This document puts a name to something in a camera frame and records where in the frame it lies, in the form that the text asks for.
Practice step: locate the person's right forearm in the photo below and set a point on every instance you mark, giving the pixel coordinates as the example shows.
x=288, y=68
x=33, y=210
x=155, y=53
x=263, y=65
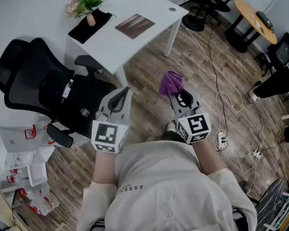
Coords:
x=207, y=155

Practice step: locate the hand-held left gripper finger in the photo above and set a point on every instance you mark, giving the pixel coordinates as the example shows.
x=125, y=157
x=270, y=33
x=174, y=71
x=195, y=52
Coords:
x=127, y=105
x=105, y=103

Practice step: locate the dark green pouch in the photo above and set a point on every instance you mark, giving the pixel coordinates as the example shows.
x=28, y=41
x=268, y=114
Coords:
x=265, y=19

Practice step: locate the person's cream shirt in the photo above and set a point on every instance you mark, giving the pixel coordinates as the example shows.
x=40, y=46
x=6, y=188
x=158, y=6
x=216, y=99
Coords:
x=163, y=189

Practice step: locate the small black device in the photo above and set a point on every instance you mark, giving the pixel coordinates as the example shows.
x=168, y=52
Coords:
x=84, y=111

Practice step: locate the person's left forearm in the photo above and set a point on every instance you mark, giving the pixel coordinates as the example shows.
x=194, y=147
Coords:
x=103, y=167

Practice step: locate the person's light shoe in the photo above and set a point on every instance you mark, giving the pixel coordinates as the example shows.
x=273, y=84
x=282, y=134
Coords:
x=170, y=126

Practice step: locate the black mesh office chair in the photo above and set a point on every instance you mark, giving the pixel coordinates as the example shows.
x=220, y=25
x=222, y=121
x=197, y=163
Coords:
x=26, y=80

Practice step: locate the white power strip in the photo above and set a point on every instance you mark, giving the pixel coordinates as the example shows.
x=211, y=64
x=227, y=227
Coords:
x=222, y=138
x=256, y=153

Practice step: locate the black marbled board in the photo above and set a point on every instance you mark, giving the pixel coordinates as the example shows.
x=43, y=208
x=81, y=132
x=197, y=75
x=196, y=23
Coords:
x=272, y=201

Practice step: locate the person's black trousers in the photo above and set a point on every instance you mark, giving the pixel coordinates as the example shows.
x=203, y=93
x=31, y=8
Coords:
x=172, y=136

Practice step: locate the pile of clear red-clasp containers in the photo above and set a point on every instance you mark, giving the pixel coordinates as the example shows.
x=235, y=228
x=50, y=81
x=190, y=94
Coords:
x=38, y=201

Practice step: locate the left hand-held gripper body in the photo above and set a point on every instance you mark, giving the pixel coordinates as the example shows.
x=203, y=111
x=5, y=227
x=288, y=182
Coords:
x=103, y=133

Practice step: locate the black boxy monitor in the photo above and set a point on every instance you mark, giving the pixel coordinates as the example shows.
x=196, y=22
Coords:
x=283, y=50

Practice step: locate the small phone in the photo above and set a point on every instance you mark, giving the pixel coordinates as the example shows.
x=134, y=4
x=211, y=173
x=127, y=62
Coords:
x=262, y=31

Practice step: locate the purple cloth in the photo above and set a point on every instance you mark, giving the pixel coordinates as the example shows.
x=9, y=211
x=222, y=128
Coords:
x=169, y=80

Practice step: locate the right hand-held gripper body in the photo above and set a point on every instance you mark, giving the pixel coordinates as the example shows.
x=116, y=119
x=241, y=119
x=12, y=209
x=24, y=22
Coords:
x=195, y=126

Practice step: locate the white desk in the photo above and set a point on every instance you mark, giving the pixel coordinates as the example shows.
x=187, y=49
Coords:
x=125, y=48

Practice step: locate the dark streaked mouse pad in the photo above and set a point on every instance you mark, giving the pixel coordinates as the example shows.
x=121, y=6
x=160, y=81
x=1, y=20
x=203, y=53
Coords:
x=135, y=26

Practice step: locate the clear water bottle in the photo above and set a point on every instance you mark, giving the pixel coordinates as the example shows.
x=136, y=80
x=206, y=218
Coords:
x=67, y=90

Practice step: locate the round wooden table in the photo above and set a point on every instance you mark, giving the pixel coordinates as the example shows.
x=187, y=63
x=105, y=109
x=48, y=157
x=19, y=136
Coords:
x=245, y=11

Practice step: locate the green plant in pink vase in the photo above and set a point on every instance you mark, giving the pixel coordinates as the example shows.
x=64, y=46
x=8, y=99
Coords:
x=89, y=3

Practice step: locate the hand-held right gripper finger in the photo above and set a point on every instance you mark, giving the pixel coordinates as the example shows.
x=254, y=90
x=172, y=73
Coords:
x=174, y=104
x=195, y=99

